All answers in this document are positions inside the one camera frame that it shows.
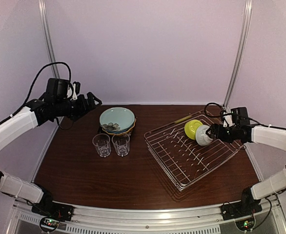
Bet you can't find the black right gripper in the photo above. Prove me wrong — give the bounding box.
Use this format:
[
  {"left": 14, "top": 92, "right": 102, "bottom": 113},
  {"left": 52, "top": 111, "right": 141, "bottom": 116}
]
[{"left": 206, "top": 122, "right": 240, "bottom": 142}]

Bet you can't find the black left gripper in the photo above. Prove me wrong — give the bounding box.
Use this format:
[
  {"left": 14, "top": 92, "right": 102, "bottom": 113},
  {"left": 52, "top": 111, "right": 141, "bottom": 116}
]
[{"left": 54, "top": 91, "right": 102, "bottom": 121}]

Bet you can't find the white grid pattern bowl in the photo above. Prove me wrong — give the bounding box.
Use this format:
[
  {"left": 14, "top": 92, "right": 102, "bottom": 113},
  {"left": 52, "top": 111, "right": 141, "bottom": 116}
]
[{"left": 195, "top": 125, "right": 213, "bottom": 146}]

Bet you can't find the lime green bowl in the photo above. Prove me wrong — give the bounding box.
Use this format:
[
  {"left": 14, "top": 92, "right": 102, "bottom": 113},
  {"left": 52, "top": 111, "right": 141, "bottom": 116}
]
[{"left": 184, "top": 119, "right": 203, "bottom": 140}]

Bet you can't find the pale green flower plate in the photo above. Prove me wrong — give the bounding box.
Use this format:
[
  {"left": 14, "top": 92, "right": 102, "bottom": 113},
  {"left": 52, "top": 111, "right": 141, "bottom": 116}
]
[{"left": 100, "top": 107, "right": 135, "bottom": 132}]

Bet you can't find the yellow polka dot plate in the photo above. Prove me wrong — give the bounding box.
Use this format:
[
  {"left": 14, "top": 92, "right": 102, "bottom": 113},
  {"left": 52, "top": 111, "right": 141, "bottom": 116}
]
[{"left": 100, "top": 126, "right": 135, "bottom": 136}]

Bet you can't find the clear glass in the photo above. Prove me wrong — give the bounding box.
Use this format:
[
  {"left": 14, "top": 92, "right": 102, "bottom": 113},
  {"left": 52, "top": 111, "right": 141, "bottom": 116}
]
[
  {"left": 112, "top": 134, "right": 130, "bottom": 157},
  {"left": 92, "top": 134, "right": 111, "bottom": 157}
]

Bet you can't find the blue polka dot plate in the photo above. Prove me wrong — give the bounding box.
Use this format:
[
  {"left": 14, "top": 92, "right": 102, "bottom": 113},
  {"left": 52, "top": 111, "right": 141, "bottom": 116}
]
[{"left": 102, "top": 119, "right": 137, "bottom": 134}]

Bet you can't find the black square floral plate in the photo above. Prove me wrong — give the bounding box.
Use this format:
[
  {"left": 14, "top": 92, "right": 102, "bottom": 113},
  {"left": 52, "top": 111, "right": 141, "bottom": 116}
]
[{"left": 97, "top": 127, "right": 134, "bottom": 136}]

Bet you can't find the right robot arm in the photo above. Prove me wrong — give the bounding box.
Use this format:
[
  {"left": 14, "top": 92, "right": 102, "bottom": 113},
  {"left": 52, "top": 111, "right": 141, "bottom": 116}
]
[{"left": 204, "top": 102, "right": 286, "bottom": 215}]

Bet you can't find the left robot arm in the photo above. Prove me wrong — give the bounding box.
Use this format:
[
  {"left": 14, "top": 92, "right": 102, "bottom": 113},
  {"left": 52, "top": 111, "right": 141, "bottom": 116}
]
[{"left": 0, "top": 78, "right": 102, "bottom": 216}]

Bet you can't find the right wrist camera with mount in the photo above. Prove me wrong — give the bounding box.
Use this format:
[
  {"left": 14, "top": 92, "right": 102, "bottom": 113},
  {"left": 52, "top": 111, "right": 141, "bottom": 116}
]
[{"left": 221, "top": 110, "right": 233, "bottom": 127}]

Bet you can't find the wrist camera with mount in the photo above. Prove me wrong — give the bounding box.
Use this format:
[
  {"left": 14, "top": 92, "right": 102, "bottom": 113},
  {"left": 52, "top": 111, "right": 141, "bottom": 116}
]
[
  {"left": 221, "top": 110, "right": 233, "bottom": 127},
  {"left": 67, "top": 81, "right": 81, "bottom": 100}
]

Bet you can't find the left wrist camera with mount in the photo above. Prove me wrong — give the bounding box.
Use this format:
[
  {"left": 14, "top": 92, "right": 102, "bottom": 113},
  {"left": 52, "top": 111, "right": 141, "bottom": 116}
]
[{"left": 67, "top": 81, "right": 81, "bottom": 100}]

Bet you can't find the right black cable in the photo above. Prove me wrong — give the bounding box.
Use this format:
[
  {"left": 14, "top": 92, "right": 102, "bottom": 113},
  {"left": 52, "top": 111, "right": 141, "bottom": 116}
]
[{"left": 204, "top": 102, "right": 231, "bottom": 122}]

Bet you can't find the black cable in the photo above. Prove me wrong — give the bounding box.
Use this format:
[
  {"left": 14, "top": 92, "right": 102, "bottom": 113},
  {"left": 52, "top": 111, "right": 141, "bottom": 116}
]
[
  {"left": 204, "top": 102, "right": 231, "bottom": 122},
  {"left": 0, "top": 62, "right": 72, "bottom": 132}
]

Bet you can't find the chrome wire dish rack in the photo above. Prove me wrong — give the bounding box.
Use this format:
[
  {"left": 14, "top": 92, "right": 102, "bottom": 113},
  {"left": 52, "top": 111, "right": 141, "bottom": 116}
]
[{"left": 144, "top": 111, "right": 243, "bottom": 191}]

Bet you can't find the left black cable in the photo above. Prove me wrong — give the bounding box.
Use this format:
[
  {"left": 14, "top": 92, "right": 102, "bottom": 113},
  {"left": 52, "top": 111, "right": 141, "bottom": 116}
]
[{"left": 0, "top": 62, "right": 72, "bottom": 132}]

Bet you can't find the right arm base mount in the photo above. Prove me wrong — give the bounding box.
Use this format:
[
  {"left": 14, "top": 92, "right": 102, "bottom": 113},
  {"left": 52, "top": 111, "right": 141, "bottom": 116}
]
[{"left": 220, "top": 202, "right": 263, "bottom": 221}]

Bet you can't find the front aluminium rail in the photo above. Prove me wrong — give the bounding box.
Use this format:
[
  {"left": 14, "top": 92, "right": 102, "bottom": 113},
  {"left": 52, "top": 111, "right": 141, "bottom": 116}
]
[{"left": 4, "top": 196, "right": 286, "bottom": 234}]

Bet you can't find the left aluminium frame post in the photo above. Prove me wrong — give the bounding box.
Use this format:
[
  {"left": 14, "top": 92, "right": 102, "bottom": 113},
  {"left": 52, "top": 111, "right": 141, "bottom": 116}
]
[{"left": 37, "top": 0, "right": 68, "bottom": 81}]

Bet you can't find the aluminium frame post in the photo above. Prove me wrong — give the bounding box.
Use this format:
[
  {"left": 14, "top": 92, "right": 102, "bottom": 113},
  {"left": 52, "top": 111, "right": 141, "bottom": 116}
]
[
  {"left": 37, "top": 0, "right": 68, "bottom": 81},
  {"left": 223, "top": 0, "right": 253, "bottom": 109}
]

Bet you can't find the right aluminium frame post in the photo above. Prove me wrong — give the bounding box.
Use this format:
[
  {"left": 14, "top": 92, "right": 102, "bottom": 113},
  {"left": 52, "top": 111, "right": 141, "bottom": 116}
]
[{"left": 223, "top": 0, "right": 253, "bottom": 109}]

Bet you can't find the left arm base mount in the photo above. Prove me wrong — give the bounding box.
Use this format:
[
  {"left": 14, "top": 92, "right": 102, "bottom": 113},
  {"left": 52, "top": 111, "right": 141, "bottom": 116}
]
[{"left": 31, "top": 202, "right": 74, "bottom": 222}]

